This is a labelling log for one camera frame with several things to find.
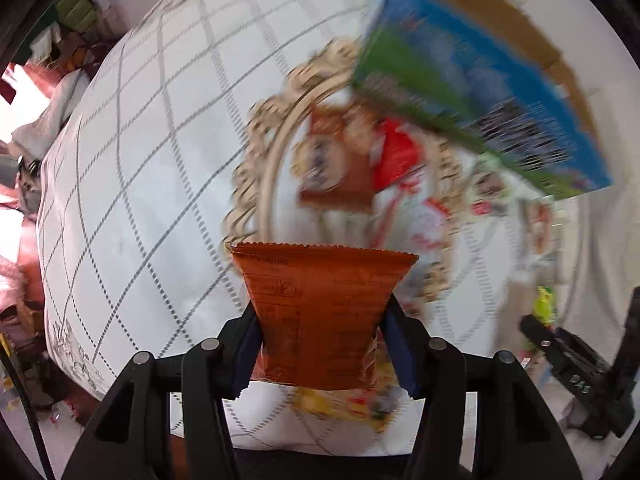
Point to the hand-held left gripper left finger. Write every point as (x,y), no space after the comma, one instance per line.
(245,355)

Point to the white cloth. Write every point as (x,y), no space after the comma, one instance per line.
(55,110)

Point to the yellow mushroom print snack packet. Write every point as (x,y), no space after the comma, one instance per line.
(350,405)

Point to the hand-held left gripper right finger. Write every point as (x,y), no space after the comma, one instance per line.
(402,355)

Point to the orange snack packet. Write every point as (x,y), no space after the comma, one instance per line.
(320,310)

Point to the brown snack packet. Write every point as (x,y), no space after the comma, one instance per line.
(335,175)

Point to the green quilted jacket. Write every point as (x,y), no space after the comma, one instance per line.
(75,7)

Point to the red yellow noodle packet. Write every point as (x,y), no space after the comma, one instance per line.
(400,152)

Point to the green yellow candy packet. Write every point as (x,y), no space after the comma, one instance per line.
(545,305)

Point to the cardboard box with blue print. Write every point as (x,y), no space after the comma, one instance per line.
(450,60)

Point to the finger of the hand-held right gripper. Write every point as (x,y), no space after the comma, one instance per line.
(537,335)
(631,340)

